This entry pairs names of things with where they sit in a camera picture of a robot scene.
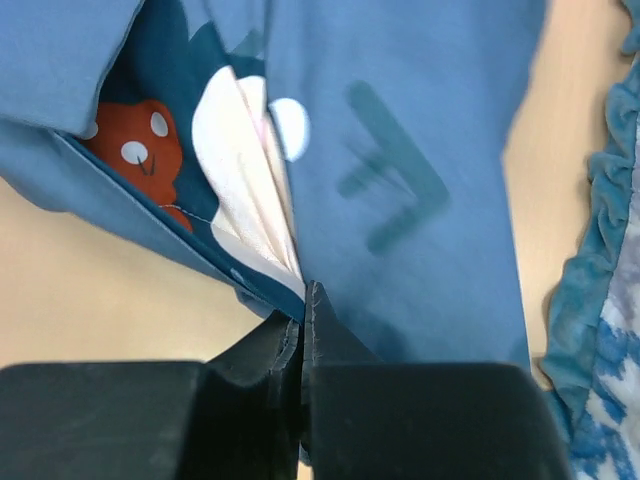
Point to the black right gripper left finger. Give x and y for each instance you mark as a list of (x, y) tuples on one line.
[(233, 417)]

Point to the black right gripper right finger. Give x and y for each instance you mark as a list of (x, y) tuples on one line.
[(368, 419)]

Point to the blue houndstooth bear pillow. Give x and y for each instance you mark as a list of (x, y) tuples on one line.
[(592, 358)]

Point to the blue letter-print pillowcase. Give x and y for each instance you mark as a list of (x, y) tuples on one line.
[(274, 144)]

